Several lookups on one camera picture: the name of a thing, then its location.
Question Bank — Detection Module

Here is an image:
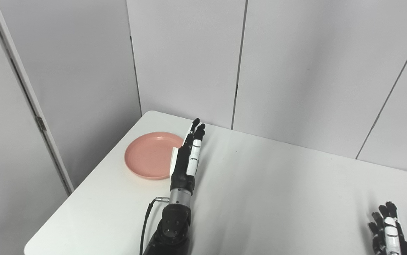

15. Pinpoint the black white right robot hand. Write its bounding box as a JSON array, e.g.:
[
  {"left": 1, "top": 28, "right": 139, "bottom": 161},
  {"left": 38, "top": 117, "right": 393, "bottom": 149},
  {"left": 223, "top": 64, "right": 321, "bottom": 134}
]
[{"left": 368, "top": 201, "right": 407, "bottom": 255}]

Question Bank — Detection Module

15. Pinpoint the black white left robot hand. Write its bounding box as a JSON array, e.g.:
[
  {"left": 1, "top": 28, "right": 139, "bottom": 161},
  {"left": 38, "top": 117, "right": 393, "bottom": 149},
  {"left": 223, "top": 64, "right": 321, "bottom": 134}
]
[{"left": 169, "top": 118, "right": 206, "bottom": 193}]

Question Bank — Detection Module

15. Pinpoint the pink round plate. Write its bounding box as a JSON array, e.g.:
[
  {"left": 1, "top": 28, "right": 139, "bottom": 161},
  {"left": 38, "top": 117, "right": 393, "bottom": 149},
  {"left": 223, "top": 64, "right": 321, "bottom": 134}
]
[{"left": 124, "top": 132, "right": 184, "bottom": 180}]

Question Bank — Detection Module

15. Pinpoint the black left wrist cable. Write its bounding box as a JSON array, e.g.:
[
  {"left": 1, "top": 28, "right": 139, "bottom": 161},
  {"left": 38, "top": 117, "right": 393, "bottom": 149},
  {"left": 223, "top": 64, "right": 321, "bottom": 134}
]
[{"left": 140, "top": 197, "right": 170, "bottom": 255}]

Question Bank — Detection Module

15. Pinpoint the white door frame post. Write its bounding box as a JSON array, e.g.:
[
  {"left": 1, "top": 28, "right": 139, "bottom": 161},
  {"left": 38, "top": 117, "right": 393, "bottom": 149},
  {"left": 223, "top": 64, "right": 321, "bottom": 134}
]
[{"left": 0, "top": 0, "right": 74, "bottom": 195}]

